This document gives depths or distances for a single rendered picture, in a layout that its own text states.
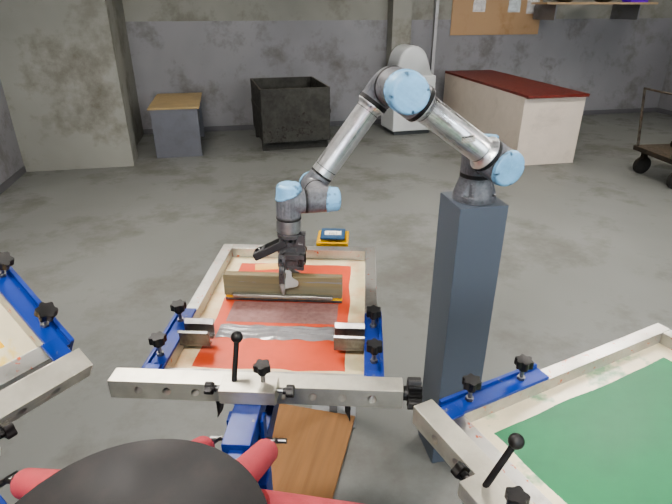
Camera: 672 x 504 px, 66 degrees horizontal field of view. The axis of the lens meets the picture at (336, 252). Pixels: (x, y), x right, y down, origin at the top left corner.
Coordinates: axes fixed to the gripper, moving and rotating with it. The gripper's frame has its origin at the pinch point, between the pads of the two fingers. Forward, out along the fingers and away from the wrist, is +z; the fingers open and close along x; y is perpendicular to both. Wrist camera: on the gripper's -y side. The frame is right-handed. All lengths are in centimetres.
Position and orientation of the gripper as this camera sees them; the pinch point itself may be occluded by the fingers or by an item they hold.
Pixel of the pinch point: (282, 288)
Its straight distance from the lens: 166.7
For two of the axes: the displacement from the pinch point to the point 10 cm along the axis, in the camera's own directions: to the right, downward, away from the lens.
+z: -0.3, 9.0, 4.4
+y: 10.0, 0.5, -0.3
